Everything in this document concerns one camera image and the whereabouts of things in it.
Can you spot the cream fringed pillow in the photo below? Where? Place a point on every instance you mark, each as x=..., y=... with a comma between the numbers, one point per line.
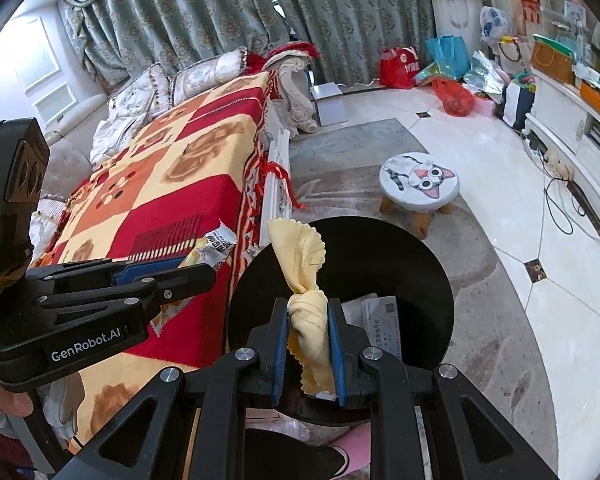
x=140, y=90

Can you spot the cat print stool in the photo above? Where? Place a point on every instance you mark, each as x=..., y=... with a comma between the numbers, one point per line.
x=420, y=180

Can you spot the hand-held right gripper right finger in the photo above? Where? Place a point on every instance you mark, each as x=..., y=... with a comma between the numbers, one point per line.
x=337, y=355

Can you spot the person's black trouser leg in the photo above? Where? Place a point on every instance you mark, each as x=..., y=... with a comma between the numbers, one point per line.
x=290, y=457

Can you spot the striped medallion pillow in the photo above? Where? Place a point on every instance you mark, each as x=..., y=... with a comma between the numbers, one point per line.
x=47, y=225

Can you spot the person's left hand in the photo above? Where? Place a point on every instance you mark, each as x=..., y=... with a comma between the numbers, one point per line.
x=12, y=401

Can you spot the silver foil bag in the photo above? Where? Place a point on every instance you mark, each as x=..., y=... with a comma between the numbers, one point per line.
x=482, y=74

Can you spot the white lace cover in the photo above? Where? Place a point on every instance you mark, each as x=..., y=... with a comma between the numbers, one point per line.
x=455, y=5

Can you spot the red shopping bag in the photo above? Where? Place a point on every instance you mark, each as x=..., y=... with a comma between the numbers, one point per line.
x=399, y=70

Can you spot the yellow cloth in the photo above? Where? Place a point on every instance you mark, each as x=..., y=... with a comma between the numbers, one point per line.
x=305, y=310

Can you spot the brown paper bag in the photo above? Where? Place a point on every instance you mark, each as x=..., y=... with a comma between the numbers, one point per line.
x=552, y=60

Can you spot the person's dark red clothing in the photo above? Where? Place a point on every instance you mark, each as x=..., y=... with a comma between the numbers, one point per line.
x=0, y=452

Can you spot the red plastic bag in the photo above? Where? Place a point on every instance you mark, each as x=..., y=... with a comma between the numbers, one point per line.
x=454, y=99

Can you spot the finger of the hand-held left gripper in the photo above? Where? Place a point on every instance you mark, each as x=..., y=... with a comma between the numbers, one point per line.
x=145, y=270
x=190, y=280

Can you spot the white black bag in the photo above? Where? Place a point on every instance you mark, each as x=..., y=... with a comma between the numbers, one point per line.
x=519, y=106

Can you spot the long white medicine box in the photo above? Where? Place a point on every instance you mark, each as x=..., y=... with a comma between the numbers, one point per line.
x=382, y=320

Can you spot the red orange printed blanket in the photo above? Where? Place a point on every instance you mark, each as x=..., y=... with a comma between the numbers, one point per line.
x=180, y=195

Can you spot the white grey box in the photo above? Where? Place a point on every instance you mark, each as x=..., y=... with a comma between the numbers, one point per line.
x=329, y=105

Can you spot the colourful shiny bag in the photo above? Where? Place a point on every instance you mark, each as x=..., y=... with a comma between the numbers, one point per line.
x=430, y=74

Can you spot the grey floor mat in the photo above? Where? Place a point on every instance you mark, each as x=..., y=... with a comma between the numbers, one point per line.
x=360, y=142

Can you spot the red fringed cloth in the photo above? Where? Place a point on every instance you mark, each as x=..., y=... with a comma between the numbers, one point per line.
x=290, y=52

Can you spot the yellow white snack packet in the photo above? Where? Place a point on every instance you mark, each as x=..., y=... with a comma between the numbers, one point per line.
x=215, y=247

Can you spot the pink box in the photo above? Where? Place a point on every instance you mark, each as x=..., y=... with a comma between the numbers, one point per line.
x=485, y=106

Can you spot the pink slipper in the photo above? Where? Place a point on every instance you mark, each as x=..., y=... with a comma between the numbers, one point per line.
x=352, y=452

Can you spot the white blue printed plastic bag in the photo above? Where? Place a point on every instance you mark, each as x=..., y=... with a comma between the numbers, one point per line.
x=495, y=24

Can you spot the white cabinet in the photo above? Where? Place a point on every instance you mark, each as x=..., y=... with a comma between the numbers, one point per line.
x=565, y=125

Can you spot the black trash bin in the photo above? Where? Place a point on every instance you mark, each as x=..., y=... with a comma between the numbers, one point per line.
x=380, y=260

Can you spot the white paper bag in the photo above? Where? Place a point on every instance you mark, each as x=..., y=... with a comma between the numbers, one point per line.
x=510, y=50

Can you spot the blue shopping bag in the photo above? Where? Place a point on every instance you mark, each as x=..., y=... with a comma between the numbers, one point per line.
x=450, y=55

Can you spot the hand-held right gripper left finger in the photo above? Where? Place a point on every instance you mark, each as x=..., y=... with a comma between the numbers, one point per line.
x=280, y=355

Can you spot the white quilted cushion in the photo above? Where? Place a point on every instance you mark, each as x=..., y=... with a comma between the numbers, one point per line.
x=120, y=135

